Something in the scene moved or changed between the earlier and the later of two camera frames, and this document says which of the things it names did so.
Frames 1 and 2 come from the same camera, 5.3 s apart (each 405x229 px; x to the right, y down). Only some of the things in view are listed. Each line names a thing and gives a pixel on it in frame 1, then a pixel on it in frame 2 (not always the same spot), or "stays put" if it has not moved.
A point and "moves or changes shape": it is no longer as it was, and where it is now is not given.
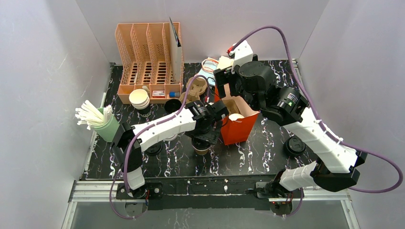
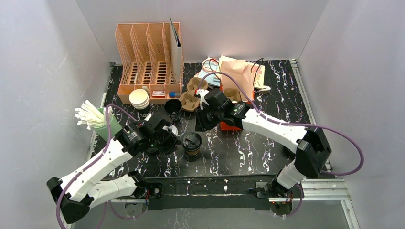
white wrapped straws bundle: (88, 115) stays put
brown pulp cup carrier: (198, 87) stays put
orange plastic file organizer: (146, 54) stays put
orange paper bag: (237, 127) moves or changes shape
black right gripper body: (222, 80) → (203, 118)
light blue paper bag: (208, 66) stays put
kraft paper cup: (201, 152) → (192, 152)
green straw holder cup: (109, 130) stays put
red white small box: (158, 94) stays put
